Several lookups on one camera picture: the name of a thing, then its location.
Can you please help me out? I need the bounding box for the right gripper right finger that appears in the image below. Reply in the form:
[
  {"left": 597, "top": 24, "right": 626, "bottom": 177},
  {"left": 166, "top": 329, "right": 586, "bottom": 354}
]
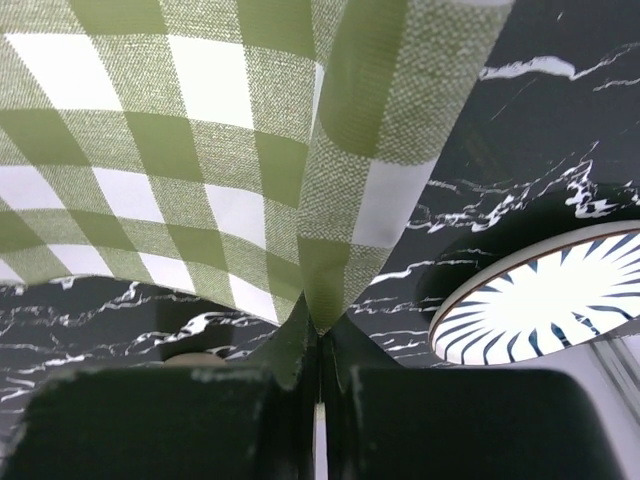
[{"left": 321, "top": 319, "right": 639, "bottom": 479}]

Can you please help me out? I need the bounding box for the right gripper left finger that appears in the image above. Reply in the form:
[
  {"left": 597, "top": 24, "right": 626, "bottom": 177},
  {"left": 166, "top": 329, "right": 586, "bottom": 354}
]
[{"left": 1, "top": 299, "right": 318, "bottom": 479}]

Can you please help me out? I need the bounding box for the white blue striped plate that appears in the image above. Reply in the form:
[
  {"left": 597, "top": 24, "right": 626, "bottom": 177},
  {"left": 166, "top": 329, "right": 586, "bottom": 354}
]
[{"left": 429, "top": 220, "right": 639, "bottom": 366}]

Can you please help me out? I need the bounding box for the green checkered cloth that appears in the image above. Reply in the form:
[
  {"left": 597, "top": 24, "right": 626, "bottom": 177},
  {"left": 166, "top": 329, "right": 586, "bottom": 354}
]
[{"left": 1, "top": 1, "right": 512, "bottom": 332}]

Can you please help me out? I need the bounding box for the beige paper cup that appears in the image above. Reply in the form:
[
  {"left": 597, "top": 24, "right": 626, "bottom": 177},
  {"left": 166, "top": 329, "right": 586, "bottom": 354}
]
[{"left": 163, "top": 352, "right": 226, "bottom": 367}]

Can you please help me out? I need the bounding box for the right aluminium frame post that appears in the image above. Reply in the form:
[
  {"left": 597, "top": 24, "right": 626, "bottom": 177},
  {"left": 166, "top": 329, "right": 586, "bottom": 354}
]
[{"left": 590, "top": 337, "right": 639, "bottom": 409}]

